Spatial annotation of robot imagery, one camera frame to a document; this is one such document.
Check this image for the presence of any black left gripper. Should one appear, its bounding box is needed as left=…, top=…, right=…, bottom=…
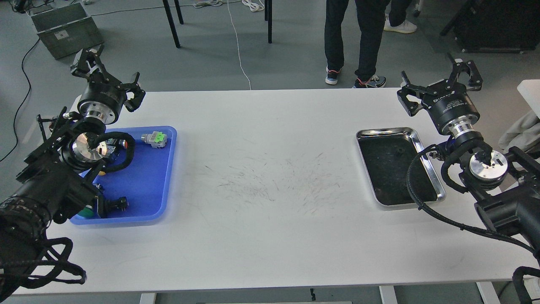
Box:
left=70, top=45, right=146, bottom=125

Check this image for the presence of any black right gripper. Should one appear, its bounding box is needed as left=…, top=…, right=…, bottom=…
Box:
left=397, top=52, right=483, bottom=136

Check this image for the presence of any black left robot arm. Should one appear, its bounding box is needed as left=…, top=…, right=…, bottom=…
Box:
left=0, top=45, right=146, bottom=301

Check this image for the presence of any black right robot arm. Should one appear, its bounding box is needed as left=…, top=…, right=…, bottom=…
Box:
left=397, top=57, right=540, bottom=260

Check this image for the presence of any grey green connector part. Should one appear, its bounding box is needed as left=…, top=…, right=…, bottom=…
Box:
left=141, top=131, right=168, bottom=149

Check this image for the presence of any grey storage crate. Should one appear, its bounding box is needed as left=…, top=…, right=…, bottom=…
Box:
left=30, top=3, right=104, bottom=60

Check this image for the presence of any black equipment case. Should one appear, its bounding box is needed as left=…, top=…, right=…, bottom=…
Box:
left=440, top=0, right=540, bottom=53

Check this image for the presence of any white sneaker person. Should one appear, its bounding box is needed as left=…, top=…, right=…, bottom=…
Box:
left=383, top=0, right=417, bottom=34

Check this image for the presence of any steel metal tray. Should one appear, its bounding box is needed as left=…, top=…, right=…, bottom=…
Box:
left=356, top=127, right=446, bottom=209

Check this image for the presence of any grey cloth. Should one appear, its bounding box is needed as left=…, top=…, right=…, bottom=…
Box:
left=498, top=110, right=540, bottom=153

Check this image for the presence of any black table leg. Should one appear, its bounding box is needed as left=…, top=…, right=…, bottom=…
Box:
left=264, top=0, right=273, bottom=44
left=162, top=0, right=184, bottom=49

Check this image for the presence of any person in dark trousers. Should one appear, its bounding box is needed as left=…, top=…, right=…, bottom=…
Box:
left=324, top=0, right=391, bottom=89

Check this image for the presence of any blue plastic tray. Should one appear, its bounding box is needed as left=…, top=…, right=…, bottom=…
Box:
left=70, top=126, right=177, bottom=225

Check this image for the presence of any black table leg right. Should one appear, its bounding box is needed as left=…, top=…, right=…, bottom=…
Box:
left=264, top=0, right=273, bottom=44

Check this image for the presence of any black floor cable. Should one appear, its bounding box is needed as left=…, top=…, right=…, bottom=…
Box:
left=0, top=39, right=40, bottom=163

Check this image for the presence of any black selector switch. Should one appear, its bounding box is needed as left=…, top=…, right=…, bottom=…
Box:
left=96, top=196, right=129, bottom=219

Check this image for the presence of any green push button switch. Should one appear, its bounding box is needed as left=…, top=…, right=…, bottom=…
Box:
left=77, top=205, right=96, bottom=219

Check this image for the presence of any white floor cable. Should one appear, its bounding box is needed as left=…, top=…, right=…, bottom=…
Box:
left=193, top=0, right=265, bottom=90

